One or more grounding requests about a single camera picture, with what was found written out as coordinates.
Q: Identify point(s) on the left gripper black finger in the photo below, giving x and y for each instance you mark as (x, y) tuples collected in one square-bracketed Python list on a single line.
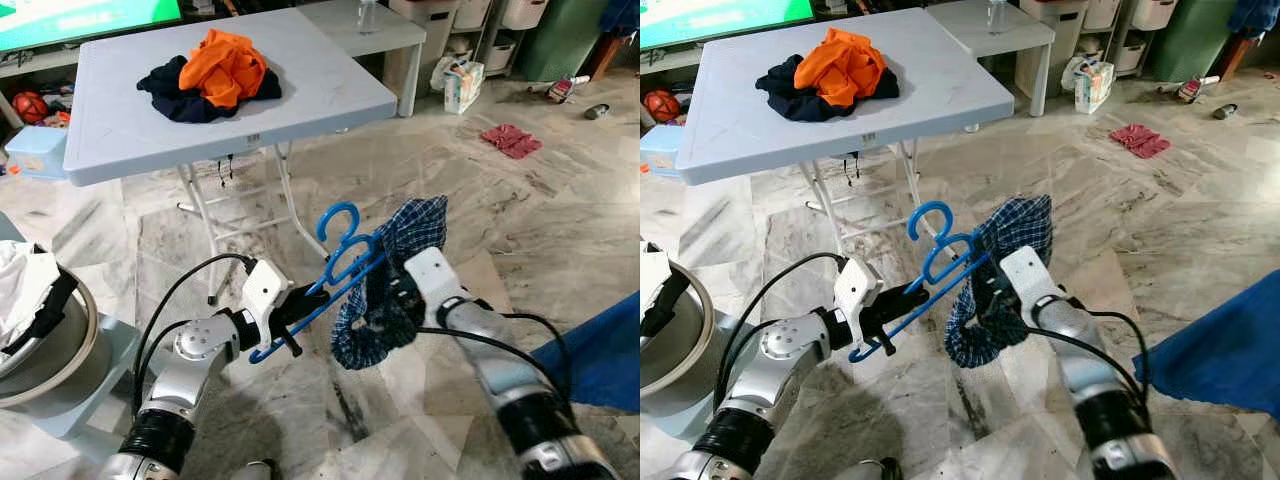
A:
[(318, 293), (912, 294)]

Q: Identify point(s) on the blue plaid shirt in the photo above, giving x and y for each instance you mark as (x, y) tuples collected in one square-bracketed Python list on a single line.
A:
[(385, 300), (985, 320)]

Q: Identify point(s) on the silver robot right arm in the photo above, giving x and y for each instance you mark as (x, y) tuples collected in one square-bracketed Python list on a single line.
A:
[(1100, 385), (500, 375)]

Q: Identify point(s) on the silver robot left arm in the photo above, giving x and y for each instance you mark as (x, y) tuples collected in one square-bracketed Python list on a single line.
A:
[(190, 360), (770, 360)]

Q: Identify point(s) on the grey robot left leg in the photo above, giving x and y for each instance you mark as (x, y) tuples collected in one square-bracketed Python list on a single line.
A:
[(250, 470), (868, 469)]

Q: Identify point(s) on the light blue child chair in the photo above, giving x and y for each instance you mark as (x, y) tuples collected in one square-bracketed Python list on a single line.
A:
[(118, 345)]

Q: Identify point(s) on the light grey folding table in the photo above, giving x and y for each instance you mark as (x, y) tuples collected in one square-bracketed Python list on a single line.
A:
[(930, 110), (300, 100)]

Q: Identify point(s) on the red floor cloth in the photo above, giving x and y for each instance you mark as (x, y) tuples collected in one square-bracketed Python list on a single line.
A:
[(1140, 140), (512, 140)]

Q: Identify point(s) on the grey laundry basket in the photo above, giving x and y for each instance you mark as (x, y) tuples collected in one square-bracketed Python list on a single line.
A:
[(60, 365), (685, 350)]

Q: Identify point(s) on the tissue pack in plastic bag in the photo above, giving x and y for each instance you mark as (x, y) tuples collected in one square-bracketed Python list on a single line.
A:
[(1092, 85), (462, 85)]

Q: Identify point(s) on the dark navy garment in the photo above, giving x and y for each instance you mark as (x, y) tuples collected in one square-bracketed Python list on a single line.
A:
[(800, 102), (180, 102)]

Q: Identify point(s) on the orange garment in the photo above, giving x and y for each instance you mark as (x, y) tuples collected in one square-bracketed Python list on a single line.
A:
[(845, 65), (225, 65)]

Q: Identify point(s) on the white side table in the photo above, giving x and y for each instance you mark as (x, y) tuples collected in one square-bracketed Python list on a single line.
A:
[(1010, 38), (380, 38)]

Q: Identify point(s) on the clear drinking glass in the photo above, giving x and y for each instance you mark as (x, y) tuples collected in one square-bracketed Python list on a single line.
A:
[(995, 15), (367, 15)]

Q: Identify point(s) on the light blue plastic box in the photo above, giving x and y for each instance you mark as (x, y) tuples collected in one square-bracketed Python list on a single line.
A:
[(35, 155), (660, 152)]

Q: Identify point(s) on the shelf unit with white baskets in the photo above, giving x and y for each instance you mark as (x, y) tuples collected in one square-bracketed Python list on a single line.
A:
[(470, 12), (1100, 12)]

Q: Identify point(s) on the green laundry bin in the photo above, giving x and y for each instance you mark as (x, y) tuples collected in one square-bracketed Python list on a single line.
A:
[(1190, 40), (565, 40)]

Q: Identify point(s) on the red basketball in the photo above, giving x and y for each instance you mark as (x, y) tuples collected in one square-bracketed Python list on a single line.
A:
[(30, 105), (660, 105)]

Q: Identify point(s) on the flat television screen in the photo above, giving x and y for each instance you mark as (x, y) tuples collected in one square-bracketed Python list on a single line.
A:
[(80, 15), (720, 15)]

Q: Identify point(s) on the blue towel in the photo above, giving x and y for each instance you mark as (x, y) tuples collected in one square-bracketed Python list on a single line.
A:
[(622, 15), (1258, 15)]

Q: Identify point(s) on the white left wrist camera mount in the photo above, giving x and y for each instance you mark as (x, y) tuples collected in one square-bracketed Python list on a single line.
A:
[(262, 295), (858, 290)]

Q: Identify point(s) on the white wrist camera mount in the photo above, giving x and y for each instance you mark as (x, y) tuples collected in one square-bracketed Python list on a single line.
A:
[(435, 275), (858, 290), (262, 295), (1030, 275)]

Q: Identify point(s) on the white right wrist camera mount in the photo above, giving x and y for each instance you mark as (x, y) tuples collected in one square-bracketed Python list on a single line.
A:
[(1030, 275), (435, 275)]

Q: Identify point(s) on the brown wooden post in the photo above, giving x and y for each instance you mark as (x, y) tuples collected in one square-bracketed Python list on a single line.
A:
[(1236, 56), (606, 60)]

